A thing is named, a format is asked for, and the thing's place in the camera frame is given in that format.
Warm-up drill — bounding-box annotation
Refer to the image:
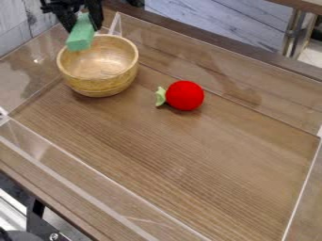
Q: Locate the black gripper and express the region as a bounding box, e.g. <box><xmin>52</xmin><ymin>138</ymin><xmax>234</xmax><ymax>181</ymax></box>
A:
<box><xmin>39</xmin><ymin>0</ymin><xmax>104</xmax><ymax>32</ymax></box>

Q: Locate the red plush tomato toy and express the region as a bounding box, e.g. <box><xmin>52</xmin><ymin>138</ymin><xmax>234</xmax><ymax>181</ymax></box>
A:
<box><xmin>156</xmin><ymin>80</ymin><xmax>204</xmax><ymax>111</ymax></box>

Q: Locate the green rectangular block stick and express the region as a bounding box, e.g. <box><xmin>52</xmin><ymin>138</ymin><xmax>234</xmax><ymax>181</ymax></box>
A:
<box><xmin>65</xmin><ymin>13</ymin><xmax>96</xmax><ymax>52</ymax></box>

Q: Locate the metal table leg background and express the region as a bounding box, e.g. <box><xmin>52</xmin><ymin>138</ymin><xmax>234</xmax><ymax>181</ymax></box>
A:
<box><xmin>282</xmin><ymin>9</ymin><xmax>317</xmax><ymax>59</ymax></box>

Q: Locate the clear acrylic tray wall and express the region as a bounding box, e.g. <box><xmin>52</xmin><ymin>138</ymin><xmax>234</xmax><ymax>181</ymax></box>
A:
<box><xmin>0</xmin><ymin>11</ymin><xmax>322</xmax><ymax>241</ymax></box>

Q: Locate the light wooden bowl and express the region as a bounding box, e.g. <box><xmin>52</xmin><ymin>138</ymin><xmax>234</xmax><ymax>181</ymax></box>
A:
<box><xmin>56</xmin><ymin>34</ymin><xmax>139</xmax><ymax>98</ymax></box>

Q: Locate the black table leg bracket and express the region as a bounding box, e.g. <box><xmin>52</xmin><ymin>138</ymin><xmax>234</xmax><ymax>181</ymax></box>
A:
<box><xmin>0</xmin><ymin>200</ymin><xmax>72</xmax><ymax>241</ymax></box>

